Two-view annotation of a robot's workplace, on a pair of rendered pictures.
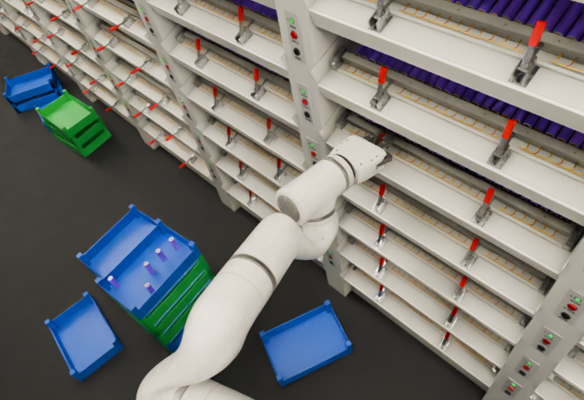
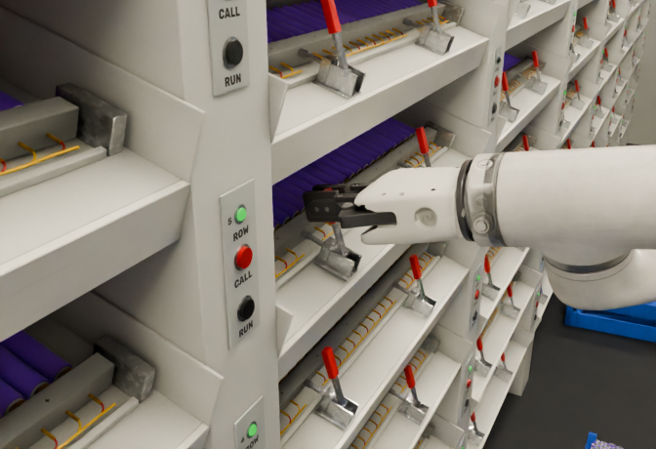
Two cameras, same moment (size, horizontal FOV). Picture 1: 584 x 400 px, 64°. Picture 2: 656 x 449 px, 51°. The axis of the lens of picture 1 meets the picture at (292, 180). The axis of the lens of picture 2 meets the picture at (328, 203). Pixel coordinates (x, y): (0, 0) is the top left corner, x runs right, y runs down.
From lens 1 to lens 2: 121 cm
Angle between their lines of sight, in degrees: 88
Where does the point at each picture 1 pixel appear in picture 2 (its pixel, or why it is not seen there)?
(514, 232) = not seen: hidden behind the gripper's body
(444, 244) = (398, 331)
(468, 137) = (404, 53)
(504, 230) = not seen: hidden behind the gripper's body
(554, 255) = (457, 157)
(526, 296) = (450, 269)
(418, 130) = (396, 76)
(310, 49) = (263, 12)
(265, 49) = (32, 219)
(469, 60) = not seen: outside the picture
